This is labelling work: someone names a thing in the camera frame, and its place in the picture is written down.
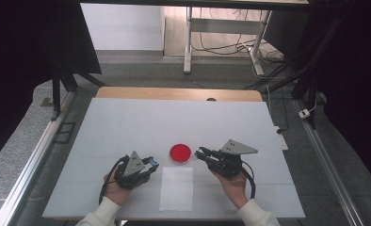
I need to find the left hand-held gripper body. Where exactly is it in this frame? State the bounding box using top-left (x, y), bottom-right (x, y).
top-left (113, 150), bottom-right (151, 191)

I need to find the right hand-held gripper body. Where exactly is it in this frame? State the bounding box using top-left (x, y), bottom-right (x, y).
top-left (209, 138), bottom-right (259, 180)

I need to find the red round ink pad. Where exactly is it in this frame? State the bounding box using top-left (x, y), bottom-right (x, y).
top-left (169, 143), bottom-right (193, 164)

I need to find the person's right hand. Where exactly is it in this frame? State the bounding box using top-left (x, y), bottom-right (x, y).
top-left (211, 170), bottom-right (250, 211)

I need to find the person's left hand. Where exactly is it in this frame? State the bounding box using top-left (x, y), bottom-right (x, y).
top-left (103, 174), bottom-right (133, 206)

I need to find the white paper sheet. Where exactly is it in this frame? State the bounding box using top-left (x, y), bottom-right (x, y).
top-left (158, 166), bottom-right (195, 212)

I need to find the white table cover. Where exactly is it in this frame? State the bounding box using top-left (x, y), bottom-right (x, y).
top-left (41, 97), bottom-right (306, 219)

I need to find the wooden table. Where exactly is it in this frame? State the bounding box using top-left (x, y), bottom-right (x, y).
top-left (95, 86), bottom-right (264, 103)

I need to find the white plug adapter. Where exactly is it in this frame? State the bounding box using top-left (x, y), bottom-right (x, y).
top-left (298, 107), bottom-right (312, 120)

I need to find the black tripod stand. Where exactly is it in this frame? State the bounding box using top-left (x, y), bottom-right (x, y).
top-left (50, 67), bottom-right (106, 121)

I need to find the black metal stand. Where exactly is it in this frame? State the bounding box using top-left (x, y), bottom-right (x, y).
top-left (244, 12), bottom-right (347, 130)

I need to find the black curtain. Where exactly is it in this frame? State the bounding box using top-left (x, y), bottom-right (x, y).
top-left (295, 0), bottom-right (371, 192)
top-left (0, 0), bottom-right (103, 169)

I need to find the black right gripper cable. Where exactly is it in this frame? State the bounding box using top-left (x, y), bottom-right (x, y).
top-left (240, 159), bottom-right (257, 201)

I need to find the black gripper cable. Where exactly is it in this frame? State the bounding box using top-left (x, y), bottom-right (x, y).
top-left (98, 154), bottom-right (128, 205)
top-left (240, 159), bottom-right (257, 201)

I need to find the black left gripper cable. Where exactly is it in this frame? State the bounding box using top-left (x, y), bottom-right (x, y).
top-left (98, 154), bottom-right (128, 205)

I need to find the black floor cable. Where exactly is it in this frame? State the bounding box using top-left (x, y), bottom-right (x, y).
top-left (266, 84), bottom-right (290, 135)

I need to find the aluminium floor rail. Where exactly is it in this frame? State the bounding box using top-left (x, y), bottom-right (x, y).
top-left (0, 90), bottom-right (76, 226)
top-left (292, 100), bottom-right (365, 226)

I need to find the tangle of black cables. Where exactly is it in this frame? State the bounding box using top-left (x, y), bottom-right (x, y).
top-left (191, 8), bottom-right (285, 64)

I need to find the white desk frame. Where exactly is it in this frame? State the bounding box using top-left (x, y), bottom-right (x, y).
top-left (183, 6), bottom-right (273, 76)

